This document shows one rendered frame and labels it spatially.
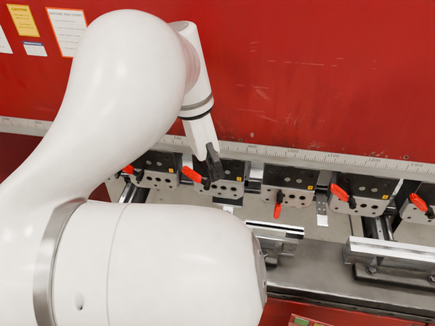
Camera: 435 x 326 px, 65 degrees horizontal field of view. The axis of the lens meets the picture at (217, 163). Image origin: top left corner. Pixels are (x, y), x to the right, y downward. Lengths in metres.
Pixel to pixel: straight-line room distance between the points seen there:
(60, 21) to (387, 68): 0.69
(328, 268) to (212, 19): 0.94
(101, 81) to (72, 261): 0.12
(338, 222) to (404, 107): 1.81
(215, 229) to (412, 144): 0.73
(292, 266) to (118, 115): 1.12
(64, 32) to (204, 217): 0.68
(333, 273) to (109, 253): 1.13
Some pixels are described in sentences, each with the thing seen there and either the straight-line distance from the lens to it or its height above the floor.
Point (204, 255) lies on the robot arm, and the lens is 0.23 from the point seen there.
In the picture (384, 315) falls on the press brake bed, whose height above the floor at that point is 0.78.
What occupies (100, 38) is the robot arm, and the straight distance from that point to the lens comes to 0.27.
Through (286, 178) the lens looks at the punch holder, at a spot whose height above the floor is 1.29.
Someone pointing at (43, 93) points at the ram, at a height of 1.50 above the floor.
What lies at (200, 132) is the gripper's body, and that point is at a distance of 0.68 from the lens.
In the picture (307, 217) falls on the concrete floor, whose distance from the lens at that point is 2.55.
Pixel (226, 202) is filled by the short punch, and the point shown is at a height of 1.11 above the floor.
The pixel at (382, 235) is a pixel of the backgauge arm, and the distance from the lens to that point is 1.50.
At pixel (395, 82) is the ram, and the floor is 1.61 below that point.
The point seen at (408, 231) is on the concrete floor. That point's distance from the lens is 2.73.
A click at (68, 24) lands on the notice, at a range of 0.86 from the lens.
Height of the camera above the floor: 1.99
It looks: 45 degrees down
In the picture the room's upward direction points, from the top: straight up
